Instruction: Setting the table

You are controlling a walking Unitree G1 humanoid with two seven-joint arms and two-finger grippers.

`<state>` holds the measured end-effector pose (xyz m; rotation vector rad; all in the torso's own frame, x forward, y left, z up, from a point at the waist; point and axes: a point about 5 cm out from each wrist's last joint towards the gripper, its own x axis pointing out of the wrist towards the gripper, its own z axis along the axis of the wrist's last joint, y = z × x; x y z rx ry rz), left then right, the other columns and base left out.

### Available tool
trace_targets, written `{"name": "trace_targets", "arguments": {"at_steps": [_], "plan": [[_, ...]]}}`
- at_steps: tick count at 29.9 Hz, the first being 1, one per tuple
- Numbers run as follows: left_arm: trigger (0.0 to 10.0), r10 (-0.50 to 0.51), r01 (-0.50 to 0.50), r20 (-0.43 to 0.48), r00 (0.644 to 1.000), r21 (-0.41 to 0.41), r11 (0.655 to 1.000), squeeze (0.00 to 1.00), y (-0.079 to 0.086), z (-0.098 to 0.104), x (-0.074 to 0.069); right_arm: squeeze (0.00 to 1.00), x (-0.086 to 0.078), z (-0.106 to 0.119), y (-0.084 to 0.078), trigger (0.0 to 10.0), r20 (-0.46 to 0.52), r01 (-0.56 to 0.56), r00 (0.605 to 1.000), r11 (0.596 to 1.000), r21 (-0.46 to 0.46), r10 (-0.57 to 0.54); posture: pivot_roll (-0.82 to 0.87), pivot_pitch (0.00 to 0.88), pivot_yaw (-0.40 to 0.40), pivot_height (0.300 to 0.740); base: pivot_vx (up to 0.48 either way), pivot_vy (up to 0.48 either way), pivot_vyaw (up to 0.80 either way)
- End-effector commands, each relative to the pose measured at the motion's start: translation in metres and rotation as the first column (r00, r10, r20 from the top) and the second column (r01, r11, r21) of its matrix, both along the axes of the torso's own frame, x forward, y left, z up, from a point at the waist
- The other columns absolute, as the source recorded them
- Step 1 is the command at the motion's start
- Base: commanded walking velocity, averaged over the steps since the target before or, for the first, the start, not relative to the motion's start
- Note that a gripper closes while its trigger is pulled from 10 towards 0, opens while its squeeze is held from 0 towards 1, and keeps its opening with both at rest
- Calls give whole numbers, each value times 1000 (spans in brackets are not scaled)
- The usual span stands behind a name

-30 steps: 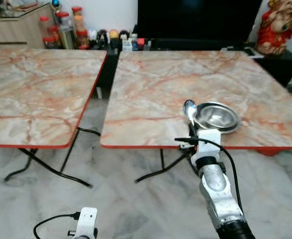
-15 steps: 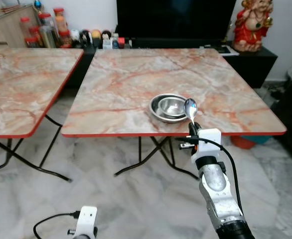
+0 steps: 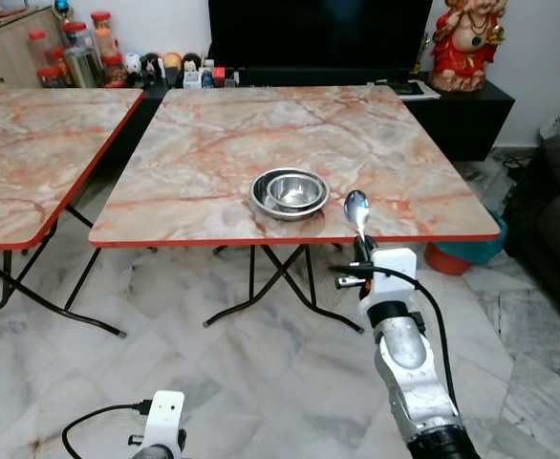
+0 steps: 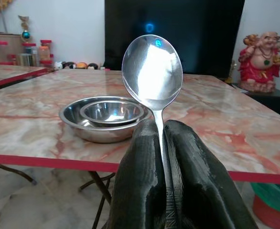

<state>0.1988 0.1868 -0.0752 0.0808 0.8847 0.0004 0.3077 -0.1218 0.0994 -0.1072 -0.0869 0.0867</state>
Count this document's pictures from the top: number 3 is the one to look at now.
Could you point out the black flat television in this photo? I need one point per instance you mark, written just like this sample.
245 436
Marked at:
318 33

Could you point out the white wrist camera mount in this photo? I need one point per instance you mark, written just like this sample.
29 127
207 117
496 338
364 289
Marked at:
165 416
393 275

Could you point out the small blue bottle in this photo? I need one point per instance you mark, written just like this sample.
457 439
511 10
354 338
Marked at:
207 76

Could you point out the light wooden cabinet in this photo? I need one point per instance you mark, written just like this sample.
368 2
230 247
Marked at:
3 53

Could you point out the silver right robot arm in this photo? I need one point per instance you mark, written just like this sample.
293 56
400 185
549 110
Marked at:
409 368

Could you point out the white small figurine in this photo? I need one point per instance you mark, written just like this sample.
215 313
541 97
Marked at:
133 64

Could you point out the marble top folding table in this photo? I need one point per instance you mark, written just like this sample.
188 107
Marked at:
223 143
32 153

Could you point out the yellow small figurine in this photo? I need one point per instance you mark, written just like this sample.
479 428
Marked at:
172 69

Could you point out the short red lid jar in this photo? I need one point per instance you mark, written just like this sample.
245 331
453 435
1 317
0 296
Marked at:
114 70

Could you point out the small red box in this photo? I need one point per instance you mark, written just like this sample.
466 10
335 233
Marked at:
219 76

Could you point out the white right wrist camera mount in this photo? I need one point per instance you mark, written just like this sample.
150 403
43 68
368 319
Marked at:
393 275

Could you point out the steel spoon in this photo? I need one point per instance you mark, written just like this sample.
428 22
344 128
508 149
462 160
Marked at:
357 208

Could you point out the flat white tray with remote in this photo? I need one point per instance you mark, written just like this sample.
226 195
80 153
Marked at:
409 89

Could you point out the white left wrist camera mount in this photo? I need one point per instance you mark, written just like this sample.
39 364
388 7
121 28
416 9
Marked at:
165 416

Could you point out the small squat red lid jar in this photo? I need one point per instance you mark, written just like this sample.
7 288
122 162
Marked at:
53 77

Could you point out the tall red lid jar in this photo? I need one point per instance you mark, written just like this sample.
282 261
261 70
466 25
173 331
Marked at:
102 36

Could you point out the large steel bowl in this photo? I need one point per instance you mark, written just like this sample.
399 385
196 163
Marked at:
259 199

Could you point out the large red lid jar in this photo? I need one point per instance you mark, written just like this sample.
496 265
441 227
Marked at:
81 59

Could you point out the slim red lid jar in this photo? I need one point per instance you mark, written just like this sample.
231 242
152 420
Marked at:
37 48

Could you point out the small steel bowl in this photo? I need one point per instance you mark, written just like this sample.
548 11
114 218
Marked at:
292 191

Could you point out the dark grey sofa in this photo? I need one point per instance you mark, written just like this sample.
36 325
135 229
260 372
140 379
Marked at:
557 206

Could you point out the red and gold statue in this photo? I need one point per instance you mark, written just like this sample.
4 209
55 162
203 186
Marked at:
463 48

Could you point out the orange bin with teal bag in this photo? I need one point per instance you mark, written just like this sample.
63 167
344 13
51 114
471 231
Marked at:
471 253

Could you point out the black small figurine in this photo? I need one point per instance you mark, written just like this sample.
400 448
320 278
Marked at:
151 67

